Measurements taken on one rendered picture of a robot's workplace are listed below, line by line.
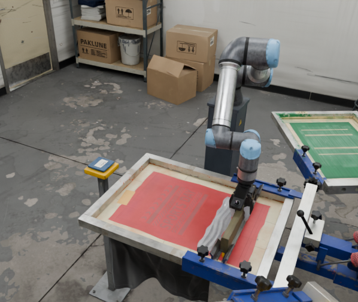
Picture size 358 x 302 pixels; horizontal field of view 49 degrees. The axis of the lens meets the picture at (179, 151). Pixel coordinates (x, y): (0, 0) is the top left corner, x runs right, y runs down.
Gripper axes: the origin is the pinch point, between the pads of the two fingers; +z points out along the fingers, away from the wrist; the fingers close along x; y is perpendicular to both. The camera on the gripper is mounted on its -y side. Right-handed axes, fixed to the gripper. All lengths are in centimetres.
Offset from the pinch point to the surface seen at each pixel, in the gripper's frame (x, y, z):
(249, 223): -3.7, 4.6, 5.3
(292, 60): 44, 380, 53
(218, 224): 7.8, -2.2, 4.8
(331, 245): -36.7, -2.2, -3.3
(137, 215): 41.6, -12.5, 5.3
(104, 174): 72, 6, 6
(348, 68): -24, 380, 50
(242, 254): -6.2, -13.6, 5.3
